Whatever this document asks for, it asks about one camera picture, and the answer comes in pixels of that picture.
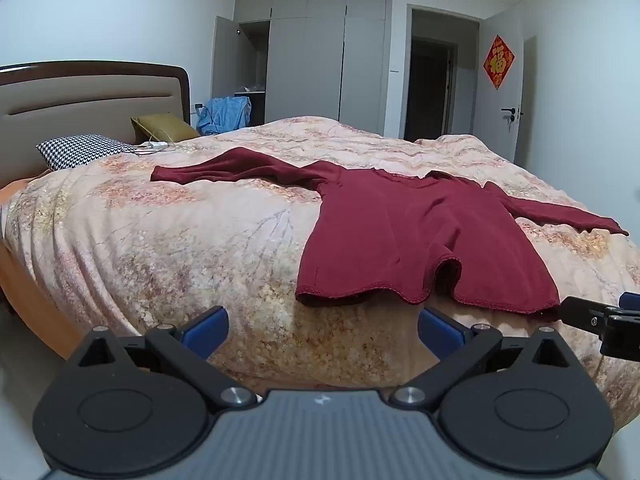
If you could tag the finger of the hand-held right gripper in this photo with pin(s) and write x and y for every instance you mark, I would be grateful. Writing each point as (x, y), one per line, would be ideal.
(582, 314)
(631, 300)

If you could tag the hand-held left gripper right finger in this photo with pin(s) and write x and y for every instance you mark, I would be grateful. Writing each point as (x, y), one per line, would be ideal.
(441, 331)

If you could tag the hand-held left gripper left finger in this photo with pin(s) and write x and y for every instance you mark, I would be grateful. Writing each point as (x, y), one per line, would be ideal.
(206, 331)

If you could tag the dark red long-sleeved sweater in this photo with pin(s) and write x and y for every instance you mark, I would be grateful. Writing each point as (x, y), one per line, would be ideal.
(400, 240)

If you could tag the blue clothes pile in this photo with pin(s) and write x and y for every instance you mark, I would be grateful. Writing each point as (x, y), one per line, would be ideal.
(225, 115)

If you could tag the bed with floral duvet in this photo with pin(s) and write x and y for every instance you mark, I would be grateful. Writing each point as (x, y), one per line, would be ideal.
(175, 260)

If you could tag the white room door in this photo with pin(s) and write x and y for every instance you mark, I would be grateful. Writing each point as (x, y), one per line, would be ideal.
(500, 130)

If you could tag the olive green pillow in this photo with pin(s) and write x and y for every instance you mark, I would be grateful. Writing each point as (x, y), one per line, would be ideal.
(165, 127)

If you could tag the houndstooth pillow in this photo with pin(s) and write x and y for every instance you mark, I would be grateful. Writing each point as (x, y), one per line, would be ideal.
(82, 150)

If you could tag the brown and beige bed headboard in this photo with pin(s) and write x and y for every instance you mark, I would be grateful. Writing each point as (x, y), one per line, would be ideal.
(75, 105)

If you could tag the red diamond door decoration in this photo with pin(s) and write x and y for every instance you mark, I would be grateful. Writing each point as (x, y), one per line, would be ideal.
(498, 61)

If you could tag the grey wardrobe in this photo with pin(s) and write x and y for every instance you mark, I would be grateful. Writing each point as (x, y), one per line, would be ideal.
(310, 60)

